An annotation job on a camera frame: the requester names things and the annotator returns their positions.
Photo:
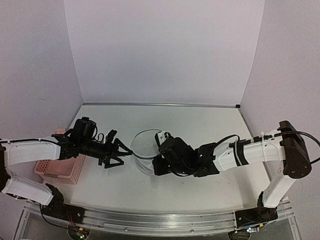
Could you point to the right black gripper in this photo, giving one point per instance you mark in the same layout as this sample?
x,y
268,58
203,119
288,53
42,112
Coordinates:
x,y
160,170

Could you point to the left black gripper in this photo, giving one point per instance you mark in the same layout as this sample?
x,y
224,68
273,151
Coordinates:
x,y
108,153

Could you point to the white mesh laundry bag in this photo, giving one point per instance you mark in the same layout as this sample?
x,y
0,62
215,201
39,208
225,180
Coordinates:
x,y
144,150

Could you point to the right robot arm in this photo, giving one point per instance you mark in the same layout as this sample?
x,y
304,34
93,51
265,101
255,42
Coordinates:
x,y
284,145

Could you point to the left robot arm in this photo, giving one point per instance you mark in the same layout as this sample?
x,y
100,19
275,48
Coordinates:
x,y
18,151

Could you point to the pink perforated plastic basket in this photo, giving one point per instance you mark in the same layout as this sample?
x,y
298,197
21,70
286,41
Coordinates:
x,y
60,171

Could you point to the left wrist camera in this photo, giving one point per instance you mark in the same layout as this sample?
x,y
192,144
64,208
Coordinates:
x,y
110,136

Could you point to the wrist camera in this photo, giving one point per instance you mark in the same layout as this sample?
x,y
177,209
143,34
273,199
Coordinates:
x,y
161,137
110,136

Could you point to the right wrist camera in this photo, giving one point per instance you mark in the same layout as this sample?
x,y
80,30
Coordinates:
x,y
161,137

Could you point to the aluminium front rail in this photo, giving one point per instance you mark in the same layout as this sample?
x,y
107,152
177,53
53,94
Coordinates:
x,y
162,224

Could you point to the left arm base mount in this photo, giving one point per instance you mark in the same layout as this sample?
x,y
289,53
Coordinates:
x,y
58,209

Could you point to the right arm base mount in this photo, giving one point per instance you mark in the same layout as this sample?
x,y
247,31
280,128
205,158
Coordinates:
x,y
257,212

